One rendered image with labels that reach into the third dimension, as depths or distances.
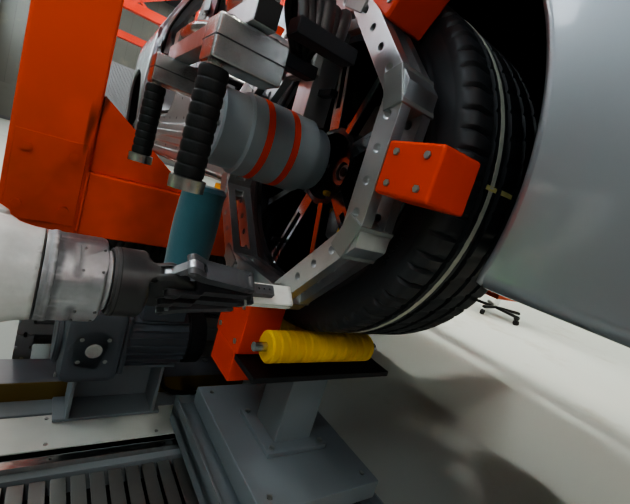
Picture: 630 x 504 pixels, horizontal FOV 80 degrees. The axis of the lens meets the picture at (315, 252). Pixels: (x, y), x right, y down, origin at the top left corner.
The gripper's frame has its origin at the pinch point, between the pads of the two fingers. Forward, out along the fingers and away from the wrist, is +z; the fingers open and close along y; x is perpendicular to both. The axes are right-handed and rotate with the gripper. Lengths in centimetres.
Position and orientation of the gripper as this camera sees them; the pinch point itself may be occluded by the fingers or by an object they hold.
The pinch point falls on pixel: (268, 295)
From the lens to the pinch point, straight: 53.3
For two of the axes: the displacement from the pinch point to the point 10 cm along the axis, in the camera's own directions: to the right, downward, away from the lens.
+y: 5.9, -4.7, -6.6
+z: 7.9, 1.5, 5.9
